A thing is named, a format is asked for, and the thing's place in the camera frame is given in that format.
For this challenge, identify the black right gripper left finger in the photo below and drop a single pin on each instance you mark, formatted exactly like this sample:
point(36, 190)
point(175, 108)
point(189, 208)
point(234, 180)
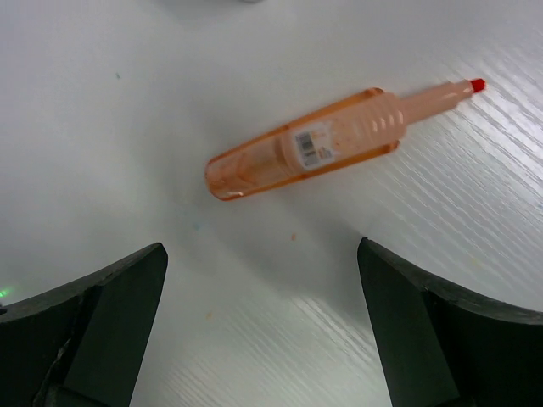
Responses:
point(82, 344)

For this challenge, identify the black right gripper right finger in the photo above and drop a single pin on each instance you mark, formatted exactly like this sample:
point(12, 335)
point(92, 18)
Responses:
point(441, 344)

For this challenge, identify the orange highlighter pen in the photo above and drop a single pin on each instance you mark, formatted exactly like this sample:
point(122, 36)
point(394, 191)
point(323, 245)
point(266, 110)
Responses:
point(355, 129)

